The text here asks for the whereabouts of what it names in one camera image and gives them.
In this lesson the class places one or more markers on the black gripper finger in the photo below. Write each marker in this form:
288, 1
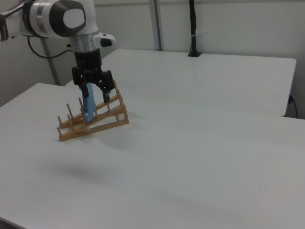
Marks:
108, 82
81, 80

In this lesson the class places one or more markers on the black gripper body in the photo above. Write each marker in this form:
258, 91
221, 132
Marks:
87, 60

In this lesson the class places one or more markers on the blue plastic plate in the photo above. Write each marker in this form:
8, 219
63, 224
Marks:
89, 107

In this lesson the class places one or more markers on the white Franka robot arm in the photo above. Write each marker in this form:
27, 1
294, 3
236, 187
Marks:
43, 19

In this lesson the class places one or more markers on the wooden plate rack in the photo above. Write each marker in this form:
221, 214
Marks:
104, 124

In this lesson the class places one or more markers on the black pole with base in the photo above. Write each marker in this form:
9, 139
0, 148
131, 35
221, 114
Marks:
193, 28

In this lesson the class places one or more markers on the grey metal partition post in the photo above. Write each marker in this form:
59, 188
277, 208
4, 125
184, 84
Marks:
53, 69
157, 23

